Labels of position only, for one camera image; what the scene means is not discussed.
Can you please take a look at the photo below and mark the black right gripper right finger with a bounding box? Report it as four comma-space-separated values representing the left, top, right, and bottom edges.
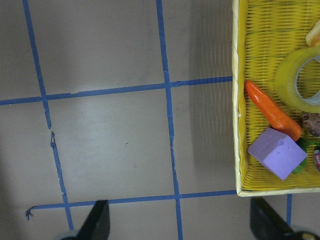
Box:
250, 197, 300, 240

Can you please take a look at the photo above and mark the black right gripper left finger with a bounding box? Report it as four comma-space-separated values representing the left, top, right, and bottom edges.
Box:
77, 200, 111, 240

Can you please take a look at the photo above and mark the yellow tape roll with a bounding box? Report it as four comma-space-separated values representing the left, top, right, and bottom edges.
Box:
273, 46, 320, 113

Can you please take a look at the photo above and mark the purple foam block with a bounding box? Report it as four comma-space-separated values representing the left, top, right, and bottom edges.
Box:
247, 127, 307, 181

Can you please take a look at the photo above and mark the small dark spice jar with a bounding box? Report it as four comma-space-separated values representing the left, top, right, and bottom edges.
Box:
313, 147, 320, 171

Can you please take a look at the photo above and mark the orange toy carrot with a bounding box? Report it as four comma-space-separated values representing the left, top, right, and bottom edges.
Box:
244, 80, 303, 141

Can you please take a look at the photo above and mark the toy croissant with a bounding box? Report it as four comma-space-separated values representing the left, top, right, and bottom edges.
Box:
305, 20, 320, 47

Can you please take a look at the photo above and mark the yellow woven plastic basket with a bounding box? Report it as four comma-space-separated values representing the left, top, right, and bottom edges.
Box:
232, 0, 320, 197

